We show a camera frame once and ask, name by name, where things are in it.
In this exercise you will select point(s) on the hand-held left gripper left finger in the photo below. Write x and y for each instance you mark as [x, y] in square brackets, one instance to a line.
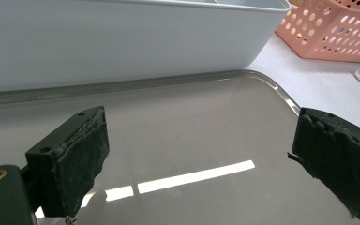
[72, 162]

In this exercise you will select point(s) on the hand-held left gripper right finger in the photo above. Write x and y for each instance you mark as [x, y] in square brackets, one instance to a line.
[340, 159]

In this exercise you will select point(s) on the translucent grey box lid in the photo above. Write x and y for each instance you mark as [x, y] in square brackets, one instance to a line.
[184, 125]

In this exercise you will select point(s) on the pink perforated plastic basket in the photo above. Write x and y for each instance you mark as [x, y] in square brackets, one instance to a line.
[334, 34]

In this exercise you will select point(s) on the white divided storage box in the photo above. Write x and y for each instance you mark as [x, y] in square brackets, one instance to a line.
[122, 43]

